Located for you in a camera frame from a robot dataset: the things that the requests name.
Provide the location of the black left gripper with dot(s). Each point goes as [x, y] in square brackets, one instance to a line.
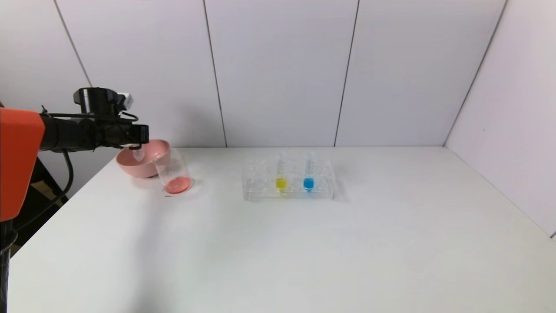
[141, 131]

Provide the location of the test tube with red pigment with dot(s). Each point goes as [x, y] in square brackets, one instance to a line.
[139, 154]

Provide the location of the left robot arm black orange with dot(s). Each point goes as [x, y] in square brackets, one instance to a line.
[21, 165]

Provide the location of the test tube with yellow pigment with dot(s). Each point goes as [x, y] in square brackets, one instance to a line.
[281, 183]

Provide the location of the test tube with blue pigment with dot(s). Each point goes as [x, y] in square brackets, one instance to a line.
[308, 183]

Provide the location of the clear acrylic test tube rack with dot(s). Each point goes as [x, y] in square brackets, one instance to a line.
[323, 187]

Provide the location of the pink bowl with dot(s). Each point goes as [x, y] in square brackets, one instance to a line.
[139, 167]

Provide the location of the clear glass beaker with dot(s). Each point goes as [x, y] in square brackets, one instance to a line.
[178, 184]

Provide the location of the brown cardboard box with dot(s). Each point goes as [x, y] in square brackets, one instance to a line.
[50, 187]

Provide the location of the black robot torso column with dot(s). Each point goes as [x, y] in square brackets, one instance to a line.
[5, 269]

